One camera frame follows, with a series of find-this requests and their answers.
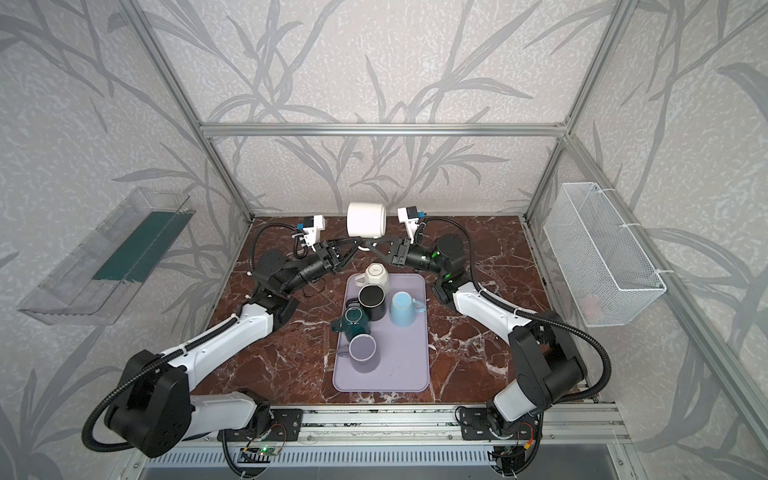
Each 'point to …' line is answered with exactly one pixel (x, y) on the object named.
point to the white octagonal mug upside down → (376, 273)
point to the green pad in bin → (143, 250)
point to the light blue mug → (403, 309)
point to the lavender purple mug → (363, 353)
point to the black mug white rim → (372, 297)
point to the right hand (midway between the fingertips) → (369, 239)
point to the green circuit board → (268, 451)
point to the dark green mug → (354, 321)
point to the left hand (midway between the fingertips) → (364, 238)
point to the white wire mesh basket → (608, 277)
